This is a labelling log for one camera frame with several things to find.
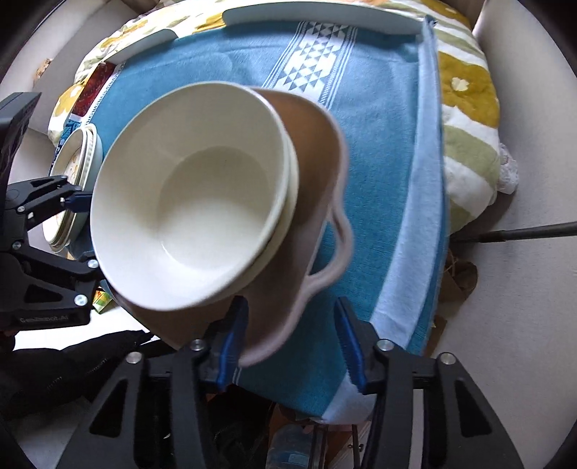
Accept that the red patterned mat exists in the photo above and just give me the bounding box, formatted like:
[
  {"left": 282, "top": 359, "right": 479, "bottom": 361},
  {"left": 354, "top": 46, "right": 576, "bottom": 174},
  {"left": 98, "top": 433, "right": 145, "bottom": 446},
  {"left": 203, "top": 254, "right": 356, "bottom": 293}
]
[{"left": 71, "top": 61, "right": 116, "bottom": 122}]

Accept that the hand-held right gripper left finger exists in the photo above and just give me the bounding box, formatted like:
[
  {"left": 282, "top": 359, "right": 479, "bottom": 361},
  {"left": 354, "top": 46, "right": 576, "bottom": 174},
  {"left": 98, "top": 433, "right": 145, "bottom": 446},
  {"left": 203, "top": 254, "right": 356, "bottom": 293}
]
[{"left": 54, "top": 295, "right": 251, "bottom": 469}]

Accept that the yellow green packet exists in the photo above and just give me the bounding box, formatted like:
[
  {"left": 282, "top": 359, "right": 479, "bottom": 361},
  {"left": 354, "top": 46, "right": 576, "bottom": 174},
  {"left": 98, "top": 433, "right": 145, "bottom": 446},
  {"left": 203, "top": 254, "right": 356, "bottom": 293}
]
[{"left": 92, "top": 290, "right": 114, "bottom": 315}]

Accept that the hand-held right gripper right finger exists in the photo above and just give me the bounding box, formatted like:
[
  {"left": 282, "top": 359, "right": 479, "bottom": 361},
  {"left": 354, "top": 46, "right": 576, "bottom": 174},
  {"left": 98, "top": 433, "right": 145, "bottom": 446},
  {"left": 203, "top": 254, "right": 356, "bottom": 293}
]
[{"left": 334, "top": 295, "right": 526, "bottom": 469}]

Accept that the patterned cream plate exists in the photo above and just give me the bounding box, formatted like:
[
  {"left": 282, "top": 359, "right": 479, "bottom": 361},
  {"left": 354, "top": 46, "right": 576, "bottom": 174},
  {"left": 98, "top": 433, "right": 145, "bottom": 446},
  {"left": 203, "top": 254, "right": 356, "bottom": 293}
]
[{"left": 49, "top": 124, "right": 97, "bottom": 237}]

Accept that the pink brown handled bowl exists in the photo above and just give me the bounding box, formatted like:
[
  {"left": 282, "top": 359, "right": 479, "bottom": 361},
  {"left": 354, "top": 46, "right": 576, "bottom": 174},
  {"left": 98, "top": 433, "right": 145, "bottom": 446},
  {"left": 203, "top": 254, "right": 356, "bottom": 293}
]
[{"left": 110, "top": 88, "right": 355, "bottom": 367}]

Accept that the blue woven table cloth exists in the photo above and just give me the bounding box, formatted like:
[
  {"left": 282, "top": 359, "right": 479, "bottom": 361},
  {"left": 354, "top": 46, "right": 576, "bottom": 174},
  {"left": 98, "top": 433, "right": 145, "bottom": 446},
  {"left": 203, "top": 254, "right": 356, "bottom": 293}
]
[{"left": 63, "top": 16, "right": 452, "bottom": 427}]

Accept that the white crumpled cloth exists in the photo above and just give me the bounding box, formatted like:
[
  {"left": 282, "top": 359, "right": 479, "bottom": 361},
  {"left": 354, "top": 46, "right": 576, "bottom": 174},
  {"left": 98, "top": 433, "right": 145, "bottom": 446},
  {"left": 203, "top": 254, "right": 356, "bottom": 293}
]
[{"left": 495, "top": 142, "right": 522, "bottom": 196}]

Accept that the brown paper bag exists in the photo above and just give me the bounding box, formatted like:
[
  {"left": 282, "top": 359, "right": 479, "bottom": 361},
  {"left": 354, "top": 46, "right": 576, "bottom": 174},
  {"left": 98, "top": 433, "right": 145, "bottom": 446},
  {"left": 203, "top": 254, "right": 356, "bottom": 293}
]
[{"left": 430, "top": 255, "right": 479, "bottom": 346}]

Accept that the cream white bowl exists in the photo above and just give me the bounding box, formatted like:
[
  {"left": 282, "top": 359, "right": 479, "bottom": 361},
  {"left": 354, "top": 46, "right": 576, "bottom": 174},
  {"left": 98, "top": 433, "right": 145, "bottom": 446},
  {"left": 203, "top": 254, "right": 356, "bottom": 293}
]
[
  {"left": 89, "top": 82, "right": 290, "bottom": 313},
  {"left": 246, "top": 90, "right": 301, "bottom": 289}
]

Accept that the floral striped blanket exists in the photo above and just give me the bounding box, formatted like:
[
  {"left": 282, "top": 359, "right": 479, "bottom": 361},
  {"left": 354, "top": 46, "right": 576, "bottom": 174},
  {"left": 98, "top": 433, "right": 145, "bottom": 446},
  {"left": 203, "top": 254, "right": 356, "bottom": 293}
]
[{"left": 47, "top": 0, "right": 504, "bottom": 236}]

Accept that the clear plastic bottle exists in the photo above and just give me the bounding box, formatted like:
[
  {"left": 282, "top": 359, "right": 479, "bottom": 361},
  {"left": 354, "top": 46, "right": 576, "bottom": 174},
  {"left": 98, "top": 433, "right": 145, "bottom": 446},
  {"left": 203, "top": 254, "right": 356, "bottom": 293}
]
[{"left": 265, "top": 419, "right": 317, "bottom": 469}]

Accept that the large white plate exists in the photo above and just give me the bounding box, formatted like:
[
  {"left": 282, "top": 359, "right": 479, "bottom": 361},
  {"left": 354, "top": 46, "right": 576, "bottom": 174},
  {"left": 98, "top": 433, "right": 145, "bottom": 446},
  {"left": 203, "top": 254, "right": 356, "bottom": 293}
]
[{"left": 223, "top": 4, "right": 430, "bottom": 37}]

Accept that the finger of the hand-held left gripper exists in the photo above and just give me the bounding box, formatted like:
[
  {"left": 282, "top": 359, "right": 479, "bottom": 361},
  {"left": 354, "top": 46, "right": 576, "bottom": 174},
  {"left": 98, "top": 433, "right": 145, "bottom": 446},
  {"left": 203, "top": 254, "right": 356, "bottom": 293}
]
[
  {"left": 11, "top": 250, "right": 101, "bottom": 313},
  {"left": 8, "top": 176, "right": 92, "bottom": 223}
]

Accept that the black tube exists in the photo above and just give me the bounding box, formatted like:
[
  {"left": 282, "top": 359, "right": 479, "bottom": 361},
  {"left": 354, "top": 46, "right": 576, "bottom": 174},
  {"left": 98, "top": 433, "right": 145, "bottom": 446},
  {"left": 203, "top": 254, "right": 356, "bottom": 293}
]
[{"left": 453, "top": 220, "right": 577, "bottom": 245}]

